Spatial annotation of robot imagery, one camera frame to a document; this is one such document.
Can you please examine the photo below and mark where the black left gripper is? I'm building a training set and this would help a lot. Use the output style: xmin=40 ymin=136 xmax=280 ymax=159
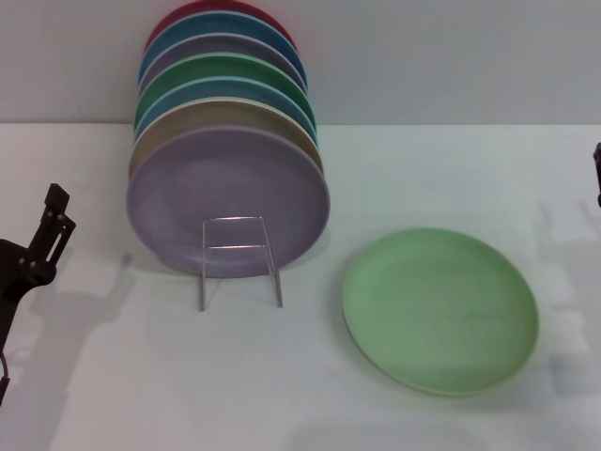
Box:
xmin=0 ymin=182 xmax=77 ymax=354

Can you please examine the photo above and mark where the light green plate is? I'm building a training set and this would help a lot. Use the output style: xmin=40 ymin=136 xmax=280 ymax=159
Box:
xmin=341 ymin=226 xmax=541 ymax=398

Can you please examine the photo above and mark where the lilac plate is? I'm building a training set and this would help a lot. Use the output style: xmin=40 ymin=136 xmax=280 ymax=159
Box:
xmin=125 ymin=125 xmax=331 ymax=279

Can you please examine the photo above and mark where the beige plate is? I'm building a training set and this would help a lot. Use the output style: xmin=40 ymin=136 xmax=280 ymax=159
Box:
xmin=129 ymin=98 xmax=325 ymax=179

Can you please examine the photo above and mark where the light blue plate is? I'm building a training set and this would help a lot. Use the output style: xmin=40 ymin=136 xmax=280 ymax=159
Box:
xmin=133 ymin=76 xmax=320 ymax=142

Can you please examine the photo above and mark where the dark green plate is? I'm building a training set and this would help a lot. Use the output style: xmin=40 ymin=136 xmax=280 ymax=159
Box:
xmin=135 ymin=52 xmax=315 ymax=118

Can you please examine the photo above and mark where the grey purple plate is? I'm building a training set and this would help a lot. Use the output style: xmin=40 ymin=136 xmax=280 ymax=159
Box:
xmin=138 ymin=32 xmax=309 ymax=90

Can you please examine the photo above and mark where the teal blue plate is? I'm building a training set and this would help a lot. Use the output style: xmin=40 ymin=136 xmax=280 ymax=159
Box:
xmin=138 ymin=9 xmax=309 ymax=86

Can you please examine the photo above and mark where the red plate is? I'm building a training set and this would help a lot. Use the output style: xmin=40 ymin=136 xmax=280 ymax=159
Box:
xmin=143 ymin=0 xmax=300 ymax=53

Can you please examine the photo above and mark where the metal wire plate rack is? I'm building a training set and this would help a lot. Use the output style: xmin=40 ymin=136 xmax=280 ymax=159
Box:
xmin=196 ymin=215 xmax=285 ymax=312

